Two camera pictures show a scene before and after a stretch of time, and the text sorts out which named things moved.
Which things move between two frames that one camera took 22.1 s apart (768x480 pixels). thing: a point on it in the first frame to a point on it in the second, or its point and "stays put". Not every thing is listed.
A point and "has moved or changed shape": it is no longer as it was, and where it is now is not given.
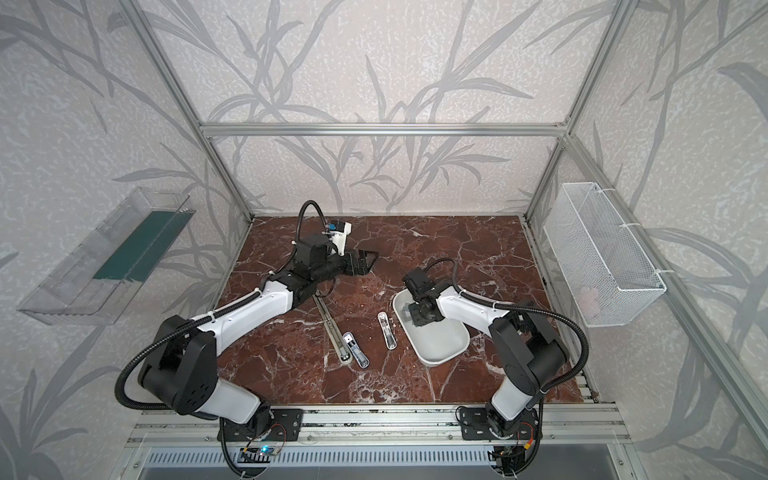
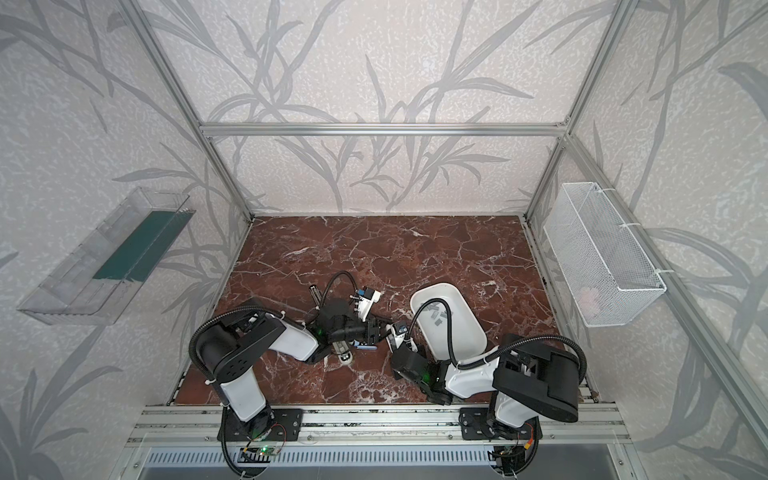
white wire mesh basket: [610, 277] stays put
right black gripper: [424, 311] to [400, 352]
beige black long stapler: [345, 354] stays put
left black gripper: [354, 262] to [365, 330]
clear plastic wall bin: [91, 289] stays put
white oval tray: [434, 341] has moved or changed shape
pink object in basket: [588, 301] stays put
